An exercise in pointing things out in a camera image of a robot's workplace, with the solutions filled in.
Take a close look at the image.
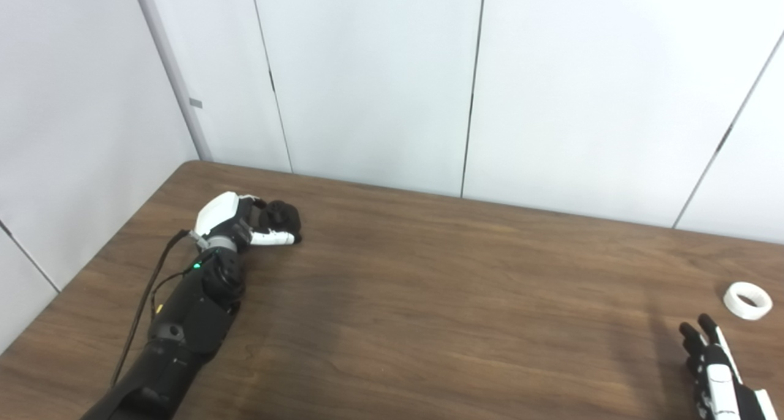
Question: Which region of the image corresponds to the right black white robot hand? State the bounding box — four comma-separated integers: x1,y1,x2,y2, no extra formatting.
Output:
679,313,782,420

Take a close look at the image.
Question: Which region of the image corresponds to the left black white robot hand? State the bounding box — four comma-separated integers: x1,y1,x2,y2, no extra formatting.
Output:
195,192,302,252

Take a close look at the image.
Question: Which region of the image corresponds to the round black plastic part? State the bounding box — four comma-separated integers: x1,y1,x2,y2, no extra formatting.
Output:
257,201,303,244

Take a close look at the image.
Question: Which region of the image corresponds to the white plastic ring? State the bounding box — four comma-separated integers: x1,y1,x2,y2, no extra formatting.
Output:
723,282,774,321

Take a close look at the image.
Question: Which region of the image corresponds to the grey wall corner post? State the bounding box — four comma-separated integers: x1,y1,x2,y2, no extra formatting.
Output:
130,0,213,162

